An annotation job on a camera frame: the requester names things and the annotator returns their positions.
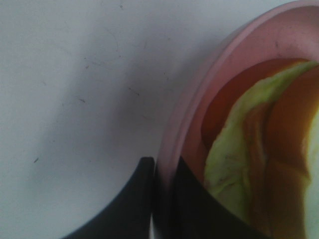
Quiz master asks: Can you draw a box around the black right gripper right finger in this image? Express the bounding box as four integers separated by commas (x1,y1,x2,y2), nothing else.
153,158,265,239

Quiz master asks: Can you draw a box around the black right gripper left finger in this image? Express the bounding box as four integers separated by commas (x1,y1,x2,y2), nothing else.
65,157,155,239

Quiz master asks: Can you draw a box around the toy sandwich with lettuce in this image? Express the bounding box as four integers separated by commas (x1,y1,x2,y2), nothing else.
201,59,319,239

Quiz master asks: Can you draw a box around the pink round plate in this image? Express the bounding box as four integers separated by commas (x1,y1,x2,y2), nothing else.
156,0,319,239

